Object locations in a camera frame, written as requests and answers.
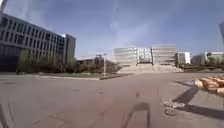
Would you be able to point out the pale lamp pole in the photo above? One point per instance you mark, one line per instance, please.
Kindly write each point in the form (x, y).
(104, 65)

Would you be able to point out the raised planting bed kerb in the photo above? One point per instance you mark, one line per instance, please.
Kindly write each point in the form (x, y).
(80, 76)

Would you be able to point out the pale wide central building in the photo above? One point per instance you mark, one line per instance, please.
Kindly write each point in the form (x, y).
(146, 55)

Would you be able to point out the reddish brown paved plaza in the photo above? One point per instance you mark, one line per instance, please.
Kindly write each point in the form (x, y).
(100, 100)

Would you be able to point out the wide pale stone stairs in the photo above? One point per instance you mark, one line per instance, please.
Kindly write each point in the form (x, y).
(150, 69)

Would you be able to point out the row of green trees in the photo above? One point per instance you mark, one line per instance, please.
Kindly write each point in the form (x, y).
(50, 65)

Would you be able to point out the rubble on pavement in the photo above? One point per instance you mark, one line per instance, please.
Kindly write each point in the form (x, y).
(170, 107)

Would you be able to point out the white boxy building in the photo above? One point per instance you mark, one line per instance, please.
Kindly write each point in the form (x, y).
(184, 58)

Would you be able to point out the large grey glass building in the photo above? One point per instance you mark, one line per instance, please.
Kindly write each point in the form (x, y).
(30, 38)

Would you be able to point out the pale stone block pile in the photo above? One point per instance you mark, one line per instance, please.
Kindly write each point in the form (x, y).
(210, 84)

